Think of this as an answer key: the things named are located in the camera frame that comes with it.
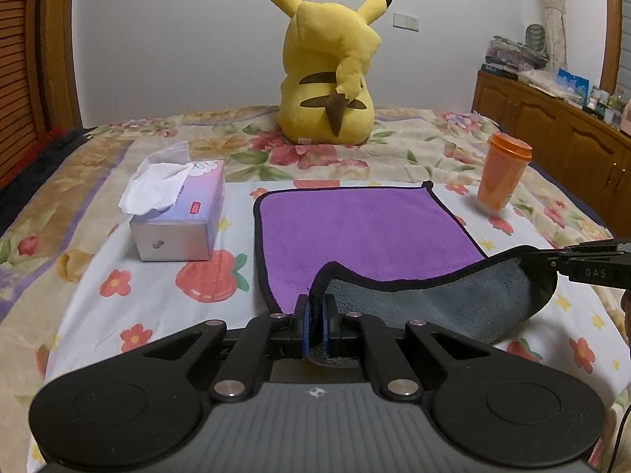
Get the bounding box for purple and grey microfiber towel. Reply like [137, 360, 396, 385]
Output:
[254, 182, 557, 344]

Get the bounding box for wooden sideboard cabinet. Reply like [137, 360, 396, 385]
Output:
[472, 69, 630, 237]

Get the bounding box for orange plastic cup with lid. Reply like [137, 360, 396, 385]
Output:
[477, 131, 533, 216]

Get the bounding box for small bottles on cabinet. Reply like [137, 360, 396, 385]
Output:
[584, 87, 630, 134]

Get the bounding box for purple tissue box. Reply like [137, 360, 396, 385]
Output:
[119, 141, 225, 262]

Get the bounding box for blue picture card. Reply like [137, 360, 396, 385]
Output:
[556, 69, 590, 108]

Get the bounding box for yellow Pikachu plush toy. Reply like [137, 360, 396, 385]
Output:
[271, 0, 392, 145]

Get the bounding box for stack of books and magazines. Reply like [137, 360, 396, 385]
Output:
[480, 35, 549, 80]

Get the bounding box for beige curtain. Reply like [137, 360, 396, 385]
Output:
[542, 0, 567, 72]

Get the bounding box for wooden slatted door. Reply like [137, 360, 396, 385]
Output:
[0, 0, 82, 186]

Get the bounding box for white wall switch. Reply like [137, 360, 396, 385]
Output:
[392, 13, 420, 32]

